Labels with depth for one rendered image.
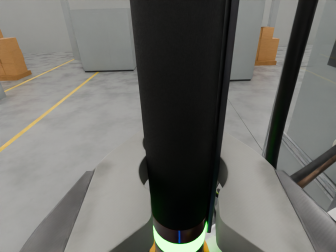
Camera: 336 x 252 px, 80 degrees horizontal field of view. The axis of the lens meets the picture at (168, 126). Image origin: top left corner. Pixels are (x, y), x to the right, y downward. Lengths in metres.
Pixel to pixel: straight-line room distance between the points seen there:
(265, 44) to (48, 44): 11.35
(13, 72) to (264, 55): 8.57
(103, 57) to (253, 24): 4.76
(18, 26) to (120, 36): 8.47
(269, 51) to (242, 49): 2.59
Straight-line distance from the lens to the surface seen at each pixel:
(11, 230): 2.59
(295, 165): 1.44
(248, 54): 6.09
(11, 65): 8.39
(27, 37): 14.77
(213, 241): 0.21
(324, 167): 0.33
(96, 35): 7.62
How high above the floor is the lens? 1.73
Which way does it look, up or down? 29 degrees down
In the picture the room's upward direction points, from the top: 2 degrees counter-clockwise
